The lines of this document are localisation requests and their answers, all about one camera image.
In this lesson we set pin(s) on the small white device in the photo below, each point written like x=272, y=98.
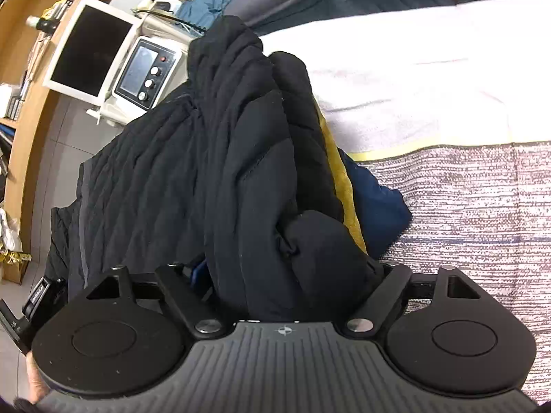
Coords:
x=161, y=4

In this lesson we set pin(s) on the navy jacket with yellow lining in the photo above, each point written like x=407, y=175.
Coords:
x=379, y=211

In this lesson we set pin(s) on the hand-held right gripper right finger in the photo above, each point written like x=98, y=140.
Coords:
x=389, y=288

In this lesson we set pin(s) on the grey speckled blanket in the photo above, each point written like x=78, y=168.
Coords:
x=473, y=223

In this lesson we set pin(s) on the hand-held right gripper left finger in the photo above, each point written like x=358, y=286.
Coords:
x=199, y=273

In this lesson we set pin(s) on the wooden bookcase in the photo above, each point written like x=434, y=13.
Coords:
x=34, y=137

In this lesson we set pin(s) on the black quilted jacket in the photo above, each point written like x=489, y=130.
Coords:
x=193, y=159

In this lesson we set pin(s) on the white towel with yellow stripe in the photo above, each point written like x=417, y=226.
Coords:
x=409, y=73

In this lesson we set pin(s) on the cardboard box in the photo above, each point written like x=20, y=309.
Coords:
x=13, y=272

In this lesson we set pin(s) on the person's left hand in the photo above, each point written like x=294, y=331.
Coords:
x=38, y=380

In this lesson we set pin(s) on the white beauty machine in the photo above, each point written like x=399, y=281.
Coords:
x=146, y=73

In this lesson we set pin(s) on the white framed monitor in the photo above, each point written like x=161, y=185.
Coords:
x=90, y=51

